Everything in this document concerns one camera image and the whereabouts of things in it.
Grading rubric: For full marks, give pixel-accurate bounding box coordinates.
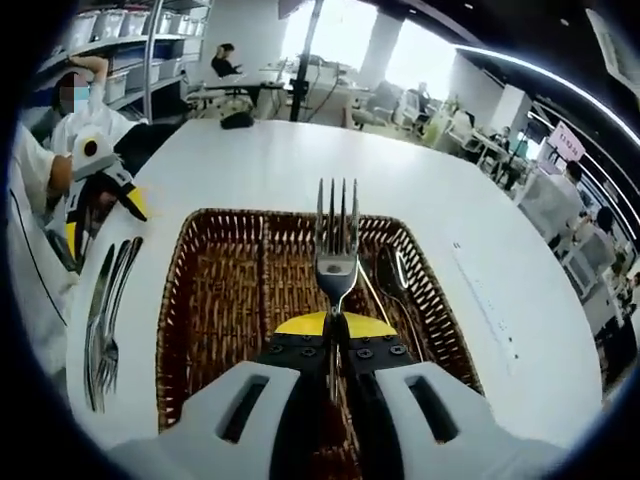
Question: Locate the white metal storage shelf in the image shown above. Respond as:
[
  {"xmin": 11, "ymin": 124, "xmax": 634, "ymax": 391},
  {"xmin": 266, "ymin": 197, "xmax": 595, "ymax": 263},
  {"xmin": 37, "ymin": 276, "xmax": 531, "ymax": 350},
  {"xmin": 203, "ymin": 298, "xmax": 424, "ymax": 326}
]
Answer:
[{"xmin": 37, "ymin": 0, "xmax": 211, "ymax": 121}]

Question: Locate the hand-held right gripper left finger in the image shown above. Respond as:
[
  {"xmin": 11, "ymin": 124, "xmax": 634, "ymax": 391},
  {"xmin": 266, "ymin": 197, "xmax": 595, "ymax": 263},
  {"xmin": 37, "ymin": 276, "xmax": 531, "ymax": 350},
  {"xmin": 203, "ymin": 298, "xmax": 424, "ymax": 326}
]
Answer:
[{"xmin": 107, "ymin": 309, "xmax": 334, "ymax": 480}]

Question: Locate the brown wicker storage basket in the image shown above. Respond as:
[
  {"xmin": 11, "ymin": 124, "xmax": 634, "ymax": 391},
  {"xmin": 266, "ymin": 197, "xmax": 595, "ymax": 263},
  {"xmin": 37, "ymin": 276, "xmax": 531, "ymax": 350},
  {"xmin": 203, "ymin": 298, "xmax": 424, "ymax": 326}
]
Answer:
[{"xmin": 154, "ymin": 207, "xmax": 486, "ymax": 480}]

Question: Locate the ceiling air conditioner unit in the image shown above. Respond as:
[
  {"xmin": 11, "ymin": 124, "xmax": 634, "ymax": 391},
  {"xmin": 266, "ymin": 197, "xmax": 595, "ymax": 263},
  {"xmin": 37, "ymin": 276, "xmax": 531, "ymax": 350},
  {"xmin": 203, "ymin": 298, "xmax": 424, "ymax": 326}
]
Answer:
[{"xmin": 584, "ymin": 7, "xmax": 636, "ymax": 86}]

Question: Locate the ceiling light strip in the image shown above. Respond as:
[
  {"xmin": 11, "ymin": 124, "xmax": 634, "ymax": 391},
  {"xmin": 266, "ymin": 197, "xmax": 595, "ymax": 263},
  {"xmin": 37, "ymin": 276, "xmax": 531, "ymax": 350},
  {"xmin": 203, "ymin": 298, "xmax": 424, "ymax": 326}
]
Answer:
[{"xmin": 454, "ymin": 43, "xmax": 621, "ymax": 132}]

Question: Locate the office desk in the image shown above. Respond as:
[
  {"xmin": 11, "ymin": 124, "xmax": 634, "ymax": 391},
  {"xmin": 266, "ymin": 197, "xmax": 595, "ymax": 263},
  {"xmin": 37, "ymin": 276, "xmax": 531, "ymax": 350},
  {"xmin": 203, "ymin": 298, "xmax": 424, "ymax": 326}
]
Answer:
[{"xmin": 199, "ymin": 79, "xmax": 286, "ymax": 109}]

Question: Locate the black stand pole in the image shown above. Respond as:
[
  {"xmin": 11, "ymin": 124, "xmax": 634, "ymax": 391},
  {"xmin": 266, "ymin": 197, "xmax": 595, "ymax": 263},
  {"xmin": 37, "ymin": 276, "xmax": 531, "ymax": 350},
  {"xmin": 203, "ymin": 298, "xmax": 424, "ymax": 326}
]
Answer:
[{"xmin": 289, "ymin": 0, "xmax": 326, "ymax": 124}]

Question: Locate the row of white storage boxes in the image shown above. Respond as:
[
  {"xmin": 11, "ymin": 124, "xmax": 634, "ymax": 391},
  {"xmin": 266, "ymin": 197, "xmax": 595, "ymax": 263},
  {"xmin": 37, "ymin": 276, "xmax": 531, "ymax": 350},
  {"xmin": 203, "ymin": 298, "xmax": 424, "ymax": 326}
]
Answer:
[{"xmin": 72, "ymin": 7, "xmax": 209, "ymax": 99}]

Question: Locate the small black object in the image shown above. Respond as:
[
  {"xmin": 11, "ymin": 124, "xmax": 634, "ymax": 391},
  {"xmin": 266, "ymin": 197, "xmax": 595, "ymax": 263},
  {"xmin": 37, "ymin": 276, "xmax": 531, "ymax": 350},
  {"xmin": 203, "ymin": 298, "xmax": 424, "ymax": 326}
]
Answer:
[{"xmin": 219, "ymin": 110, "xmax": 256, "ymax": 130}]

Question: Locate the black cable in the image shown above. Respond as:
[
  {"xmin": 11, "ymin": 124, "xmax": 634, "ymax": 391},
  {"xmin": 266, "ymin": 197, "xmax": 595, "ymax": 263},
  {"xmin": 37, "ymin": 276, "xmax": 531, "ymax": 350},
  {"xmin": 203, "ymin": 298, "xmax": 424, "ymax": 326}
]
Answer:
[{"xmin": 8, "ymin": 192, "xmax": 69, "ymax": 329}]

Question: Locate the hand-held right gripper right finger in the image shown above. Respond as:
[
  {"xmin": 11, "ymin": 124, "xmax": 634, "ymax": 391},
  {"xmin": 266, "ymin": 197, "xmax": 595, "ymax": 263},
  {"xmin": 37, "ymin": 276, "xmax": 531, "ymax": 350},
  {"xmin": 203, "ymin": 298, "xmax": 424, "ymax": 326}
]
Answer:
[{"xmin": 341, "ymin": 312, "xmax": 569, "ymax": 480}]

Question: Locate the pink hanging sign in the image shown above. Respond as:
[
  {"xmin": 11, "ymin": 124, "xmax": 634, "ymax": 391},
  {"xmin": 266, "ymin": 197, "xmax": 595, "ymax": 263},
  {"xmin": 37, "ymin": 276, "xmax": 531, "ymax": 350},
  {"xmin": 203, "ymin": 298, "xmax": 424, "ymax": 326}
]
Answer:
[{"xmin": 549, "ymin": 124, "xmax": 586, "ymax": 164}]

